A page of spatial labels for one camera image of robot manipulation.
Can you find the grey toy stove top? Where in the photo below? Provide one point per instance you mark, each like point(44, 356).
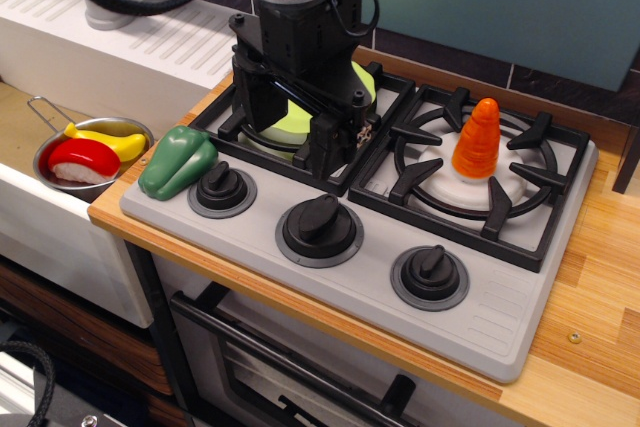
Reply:
point(490, 331)

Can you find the white burner disc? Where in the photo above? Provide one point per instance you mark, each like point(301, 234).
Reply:
point(454, 189)

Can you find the right black stove knob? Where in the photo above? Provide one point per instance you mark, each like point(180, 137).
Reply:
point(430, 278)

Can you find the light green plastic plate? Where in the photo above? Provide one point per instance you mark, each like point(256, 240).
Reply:
point(290, 133)

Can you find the black stove knob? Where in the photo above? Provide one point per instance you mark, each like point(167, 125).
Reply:
point(223, 192)
point(430, 278)
point(319, 233)

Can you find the green toy bell pepper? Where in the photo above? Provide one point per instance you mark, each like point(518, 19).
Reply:
point(182, 156)

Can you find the left black burner grate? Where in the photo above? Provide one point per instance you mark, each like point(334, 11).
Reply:
point(223, 121)

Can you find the left black stove knob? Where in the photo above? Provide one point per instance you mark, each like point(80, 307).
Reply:
point(223, 192)

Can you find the white toy sink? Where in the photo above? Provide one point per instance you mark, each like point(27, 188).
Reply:
point(153, 71)

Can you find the right black burner grate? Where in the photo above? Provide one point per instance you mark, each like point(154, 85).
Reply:
point(557, 162)

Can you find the black burner grate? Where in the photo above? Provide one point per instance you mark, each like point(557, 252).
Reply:
point(223, 121)
point(557, 162)

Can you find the orange toy carrot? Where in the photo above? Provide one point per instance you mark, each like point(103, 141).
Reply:
point(477, 151)

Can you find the small metal pot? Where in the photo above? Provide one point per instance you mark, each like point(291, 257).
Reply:
point(57, 120)

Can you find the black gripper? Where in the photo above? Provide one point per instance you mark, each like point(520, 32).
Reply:
point(301, 50)

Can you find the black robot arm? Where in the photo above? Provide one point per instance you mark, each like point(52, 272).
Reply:
point(300, 51)

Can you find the black oven door handle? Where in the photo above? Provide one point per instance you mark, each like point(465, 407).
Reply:
point(385, 413)

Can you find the middle black stove knob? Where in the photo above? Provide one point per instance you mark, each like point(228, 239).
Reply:
point(319, 233)

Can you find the toy oven door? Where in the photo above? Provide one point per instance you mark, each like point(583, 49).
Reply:
point(270, 369)

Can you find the red and white toy sushi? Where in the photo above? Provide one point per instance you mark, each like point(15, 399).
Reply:
point(85, 161)

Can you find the yellow toy banana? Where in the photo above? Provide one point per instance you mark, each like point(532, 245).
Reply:
point(127, 148)

